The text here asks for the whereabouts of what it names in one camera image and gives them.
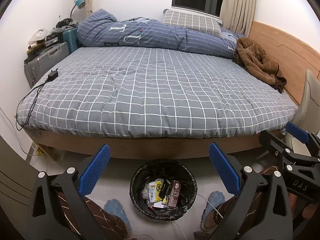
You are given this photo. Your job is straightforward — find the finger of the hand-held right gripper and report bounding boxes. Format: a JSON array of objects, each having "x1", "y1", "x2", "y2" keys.
[
  {"x1": 286, "y1": 122, "x2": 320, "y2": 157},
  {"x1": 259, "y1": 131, "x2": 320, "y2": 167}
]

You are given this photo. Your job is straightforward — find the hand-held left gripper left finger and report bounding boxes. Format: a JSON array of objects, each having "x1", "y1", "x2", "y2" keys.
[{"x1": 26, "y1": 144, "x2": 111, "y2": 240}]

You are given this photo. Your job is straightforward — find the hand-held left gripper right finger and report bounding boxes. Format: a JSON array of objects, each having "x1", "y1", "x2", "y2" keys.
[{"x1": 209, "y1": 142, "x2": 294, "y2": 240}]

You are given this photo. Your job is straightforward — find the black trash bin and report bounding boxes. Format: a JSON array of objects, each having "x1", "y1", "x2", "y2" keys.
[{"x1": 129, "y1": 159, "x2": 197, "y2": 221}]

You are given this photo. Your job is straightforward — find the dark brown snack box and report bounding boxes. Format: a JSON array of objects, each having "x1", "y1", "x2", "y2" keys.
[{"x1": 166, "y1": 180, "x2": 182, "y2": 208}]

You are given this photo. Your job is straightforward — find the black packet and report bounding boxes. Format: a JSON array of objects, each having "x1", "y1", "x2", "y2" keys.
[{"x1": 159, "y1": 179, "x2": 172, "y2": 198}]

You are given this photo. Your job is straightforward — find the yellow white sachet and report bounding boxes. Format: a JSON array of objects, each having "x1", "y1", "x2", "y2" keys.
[{"x1": 147, "y1": 180, "x2": 164, "y2": 203}]

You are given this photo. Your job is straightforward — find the person's right hand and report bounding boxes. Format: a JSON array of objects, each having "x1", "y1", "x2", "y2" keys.
[{"x1": 288, "y1": 193, "x2": 320, "y2": 227}]

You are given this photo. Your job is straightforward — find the blue fuzzy slipper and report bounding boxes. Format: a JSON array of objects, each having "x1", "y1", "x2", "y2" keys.
[
  {"x1": 104, "y1": 199, "x2": 133, "y2": 238},
  {"x1": 200, "y1": 191, "x2": 227, "y2": 230}
]

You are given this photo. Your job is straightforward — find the cream chair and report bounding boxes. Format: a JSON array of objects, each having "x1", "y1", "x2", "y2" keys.
[{"x1": 284, "y1": 69, "x2": 320, "y2": 155}]

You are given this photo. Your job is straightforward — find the person's right leg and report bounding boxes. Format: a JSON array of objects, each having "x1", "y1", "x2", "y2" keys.
[{"x1": 207, "y1": 195, "x2": 253, "y2": 238}]

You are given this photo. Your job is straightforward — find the person's leg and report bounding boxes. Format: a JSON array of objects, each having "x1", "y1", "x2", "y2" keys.
[
  {"x1": 54, "y1": 192, "x2": 128, "y2": 240},
  {"x1": 207, "y1": 195, "x2": 253, "y2": 238}
]

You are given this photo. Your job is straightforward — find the person's left leg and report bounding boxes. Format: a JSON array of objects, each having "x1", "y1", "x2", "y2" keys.
[{"x1": 54, "y1": 192, "x2": 128, "y2": 240}]

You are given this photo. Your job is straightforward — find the wooden headboard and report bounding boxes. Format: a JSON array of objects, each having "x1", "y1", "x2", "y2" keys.
[{"x1": 249, "y1": 21, "x2": 320, "y2": 105}]

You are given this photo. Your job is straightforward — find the grey cabinet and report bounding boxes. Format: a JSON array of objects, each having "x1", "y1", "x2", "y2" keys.
[{"x1": 0, "y1": 135, "x2": 38, "y2": 205}]

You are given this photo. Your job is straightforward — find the brown jacket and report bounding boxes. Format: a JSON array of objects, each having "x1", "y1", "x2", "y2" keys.
[{"x1": 232, "y1": 37, "x2": 287, "y2": 93}]

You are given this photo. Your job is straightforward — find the grey checked bed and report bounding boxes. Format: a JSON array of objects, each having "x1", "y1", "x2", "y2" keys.
[{"x1": 14, "y1": 46, "x2": 299, "y2": 160}]

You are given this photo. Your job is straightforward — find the black power adapter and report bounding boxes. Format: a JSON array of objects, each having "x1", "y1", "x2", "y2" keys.
[{"x1": 47, "y1": 68, "x2": 59, "y2": 82}]

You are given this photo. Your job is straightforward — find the silver suitcase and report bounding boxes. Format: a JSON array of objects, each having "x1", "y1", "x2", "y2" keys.
[{"x1": 24, "y1": 42, "x2": 70, "y2": 88}]

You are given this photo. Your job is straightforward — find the teal suitcase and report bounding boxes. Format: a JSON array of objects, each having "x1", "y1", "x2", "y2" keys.
[{"x1": 62, "y1": 26, "x2": 80, "y2": 53}]

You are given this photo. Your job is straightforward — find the wide beige curtain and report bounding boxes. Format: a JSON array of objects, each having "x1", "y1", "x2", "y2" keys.
[{"x1": 219, "y1": 0, "x2": 263, "y2": 37}]

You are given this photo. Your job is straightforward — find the blue striped duvet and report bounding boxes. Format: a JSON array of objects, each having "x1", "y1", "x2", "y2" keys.
[{"x1": 76, "y1": 9, "x2": 247, "y2": 58}]

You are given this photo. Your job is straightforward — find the grey checked pillow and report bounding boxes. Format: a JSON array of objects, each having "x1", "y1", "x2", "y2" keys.
[{"x1": 163, "y1": 9, "x2": 223, "y2": 36}]

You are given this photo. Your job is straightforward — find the white plastic mask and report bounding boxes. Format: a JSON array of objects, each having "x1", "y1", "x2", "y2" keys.
[{"x1": 27, "y1": 28, "x2": 47, "y2": 47}]

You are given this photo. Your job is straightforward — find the blue desk lamp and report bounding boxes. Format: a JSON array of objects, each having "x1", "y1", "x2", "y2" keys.
[{"x1": 70, "y1": 0, "x2": 85, "y2": 22}]

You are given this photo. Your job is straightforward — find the white cable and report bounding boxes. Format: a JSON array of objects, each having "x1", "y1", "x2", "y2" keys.
[{"x1": 172, "y1": 192, "x2": 225, "y2": 240}]

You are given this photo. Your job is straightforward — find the black cable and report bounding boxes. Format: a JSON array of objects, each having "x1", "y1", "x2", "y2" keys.
[{"x1": 15, "y1": 79, "x2": 52, "y2": 130}]

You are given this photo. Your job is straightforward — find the black tangled cables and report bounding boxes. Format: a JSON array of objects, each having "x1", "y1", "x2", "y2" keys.
[{"x1": 56, "y1": 17, "x2": 78, "y2": 28}]

